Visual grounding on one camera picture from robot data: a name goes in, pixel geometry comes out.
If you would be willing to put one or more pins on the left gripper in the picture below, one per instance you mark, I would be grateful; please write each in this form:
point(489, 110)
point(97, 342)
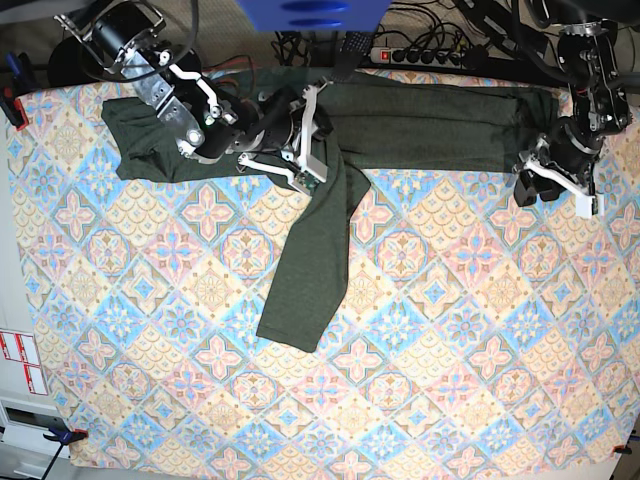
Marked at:
point(566, 150)

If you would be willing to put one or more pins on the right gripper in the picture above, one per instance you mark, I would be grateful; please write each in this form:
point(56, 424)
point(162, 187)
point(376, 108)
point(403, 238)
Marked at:
point(275, 123)

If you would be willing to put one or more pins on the dark green long-sleeve shirt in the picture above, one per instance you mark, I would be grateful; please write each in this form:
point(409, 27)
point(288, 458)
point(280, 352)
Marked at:
point(377, 123)

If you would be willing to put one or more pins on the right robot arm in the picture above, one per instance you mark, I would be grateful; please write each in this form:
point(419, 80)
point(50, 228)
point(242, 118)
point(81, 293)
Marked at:
point(206, 120)

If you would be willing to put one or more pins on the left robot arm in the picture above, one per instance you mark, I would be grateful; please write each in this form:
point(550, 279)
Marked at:
point(586, 58)

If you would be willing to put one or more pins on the blue plastic box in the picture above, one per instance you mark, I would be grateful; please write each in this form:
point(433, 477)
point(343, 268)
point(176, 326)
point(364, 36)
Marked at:
point(314, 15)

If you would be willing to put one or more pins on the black remote control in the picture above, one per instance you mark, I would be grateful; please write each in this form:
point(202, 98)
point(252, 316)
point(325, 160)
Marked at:
point(355, 46)

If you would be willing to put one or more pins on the patterned colourful table cloth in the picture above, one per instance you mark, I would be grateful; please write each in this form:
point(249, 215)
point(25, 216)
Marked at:
point(477, 339)

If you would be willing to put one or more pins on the black round stool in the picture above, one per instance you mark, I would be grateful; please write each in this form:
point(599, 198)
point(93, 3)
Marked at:
point(69, 65)

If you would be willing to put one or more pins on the blue clamp upper left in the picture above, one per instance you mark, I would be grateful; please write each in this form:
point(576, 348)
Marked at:
point(10, 104)

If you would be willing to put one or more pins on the blue clamp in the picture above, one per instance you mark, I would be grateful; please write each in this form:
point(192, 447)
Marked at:
point(10, 104)
point(63, 438)

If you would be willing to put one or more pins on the orange clamp lower right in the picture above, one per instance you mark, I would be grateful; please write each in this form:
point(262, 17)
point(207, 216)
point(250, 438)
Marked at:
point(623, 450)

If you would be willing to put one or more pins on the red white labels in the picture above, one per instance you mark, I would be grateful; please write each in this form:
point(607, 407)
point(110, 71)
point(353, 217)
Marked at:
point(21, 349)

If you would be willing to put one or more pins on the blue clamp lower left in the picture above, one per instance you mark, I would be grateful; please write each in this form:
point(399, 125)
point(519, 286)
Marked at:
point(63, 438)

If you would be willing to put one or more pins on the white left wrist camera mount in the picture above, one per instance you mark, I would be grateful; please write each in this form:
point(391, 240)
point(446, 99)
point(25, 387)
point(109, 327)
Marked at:
point(588, 201)

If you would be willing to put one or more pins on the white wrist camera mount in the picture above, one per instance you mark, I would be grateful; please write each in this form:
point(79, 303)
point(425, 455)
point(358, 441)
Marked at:
point(588, 201)
point(302, 170)

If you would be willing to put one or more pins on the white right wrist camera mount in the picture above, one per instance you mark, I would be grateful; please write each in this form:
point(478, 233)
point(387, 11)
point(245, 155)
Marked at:
point(302, 170)

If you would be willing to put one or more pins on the black power strip red switch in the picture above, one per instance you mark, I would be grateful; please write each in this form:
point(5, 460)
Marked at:
point(416, 57)

